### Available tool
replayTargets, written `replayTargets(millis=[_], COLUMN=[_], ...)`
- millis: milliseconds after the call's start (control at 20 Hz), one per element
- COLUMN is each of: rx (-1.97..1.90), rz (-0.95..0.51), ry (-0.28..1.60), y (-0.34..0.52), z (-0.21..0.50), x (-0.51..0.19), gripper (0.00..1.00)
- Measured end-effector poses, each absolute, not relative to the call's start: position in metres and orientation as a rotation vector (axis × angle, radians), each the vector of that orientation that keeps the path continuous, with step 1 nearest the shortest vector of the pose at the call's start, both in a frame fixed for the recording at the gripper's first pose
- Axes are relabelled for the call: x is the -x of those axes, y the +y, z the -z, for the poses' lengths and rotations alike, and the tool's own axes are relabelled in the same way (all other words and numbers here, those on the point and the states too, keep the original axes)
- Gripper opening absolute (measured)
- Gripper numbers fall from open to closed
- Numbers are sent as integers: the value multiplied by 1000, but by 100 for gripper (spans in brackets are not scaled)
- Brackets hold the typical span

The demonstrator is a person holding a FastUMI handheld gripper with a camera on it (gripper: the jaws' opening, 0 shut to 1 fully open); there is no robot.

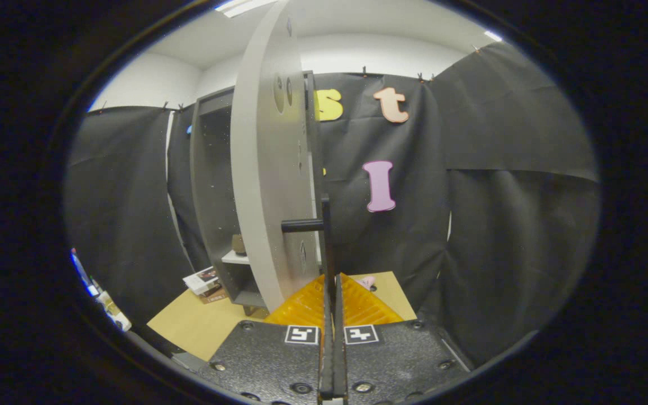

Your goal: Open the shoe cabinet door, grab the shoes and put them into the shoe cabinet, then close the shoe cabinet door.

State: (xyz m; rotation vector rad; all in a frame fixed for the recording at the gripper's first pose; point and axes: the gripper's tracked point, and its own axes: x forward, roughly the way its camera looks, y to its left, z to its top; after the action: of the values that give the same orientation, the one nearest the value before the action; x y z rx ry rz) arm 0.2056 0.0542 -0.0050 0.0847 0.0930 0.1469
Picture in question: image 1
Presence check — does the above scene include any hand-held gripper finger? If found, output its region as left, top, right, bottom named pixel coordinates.
left=197, top=274, right=336, bottom=403
left=335, top=273, right=474, bottom=403

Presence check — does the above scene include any black door handle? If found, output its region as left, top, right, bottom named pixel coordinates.
left=282, top=194, right=333, bottom=293

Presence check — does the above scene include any grey shoe cabinet door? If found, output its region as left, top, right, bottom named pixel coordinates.
left=230, top=0, right=325, bottom=313

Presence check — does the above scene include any grey shoe cabinet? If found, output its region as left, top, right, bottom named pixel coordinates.
left=190, top=70, right=325, bottom=316

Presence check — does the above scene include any white photo cover book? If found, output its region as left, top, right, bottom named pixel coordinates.
left=183, top=267, right=221, bottom=295

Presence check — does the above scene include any black backdrop cloth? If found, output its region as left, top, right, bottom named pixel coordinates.
left=65, top=42, right=600, bottom=366

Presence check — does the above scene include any long ceiling light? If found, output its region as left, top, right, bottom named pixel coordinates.
left=214, top=0, right=280, bottom=17

